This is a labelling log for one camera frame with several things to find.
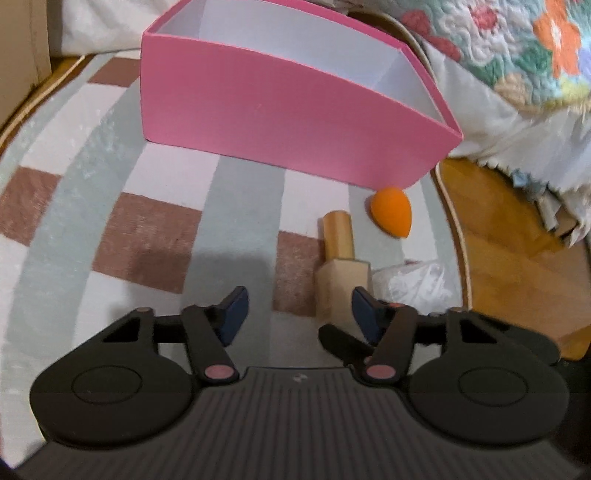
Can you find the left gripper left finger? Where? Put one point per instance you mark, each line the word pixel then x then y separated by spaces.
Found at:
pixel 209 330

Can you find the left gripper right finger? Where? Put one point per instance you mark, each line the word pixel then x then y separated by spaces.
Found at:
pixel 390 330

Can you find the clear box of floss picks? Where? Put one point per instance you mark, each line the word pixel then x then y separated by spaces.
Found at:
pixel 425 286

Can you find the wooden cap perfume bottle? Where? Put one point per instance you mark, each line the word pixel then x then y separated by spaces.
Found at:
pixel 341 273

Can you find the orange makeup sponge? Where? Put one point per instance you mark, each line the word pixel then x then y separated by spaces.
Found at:
pixel 391 210

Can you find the round checkered rug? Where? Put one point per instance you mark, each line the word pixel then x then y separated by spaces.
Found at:
pixel 97 221

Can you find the pink cardboard box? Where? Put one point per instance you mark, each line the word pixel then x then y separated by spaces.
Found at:
pixel 293 85

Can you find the floral quilt bedspread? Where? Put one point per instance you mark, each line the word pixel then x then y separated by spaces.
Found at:
pixel 535 54

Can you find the beige cardboard panel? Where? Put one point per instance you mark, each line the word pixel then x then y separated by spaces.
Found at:
pixel 24 52

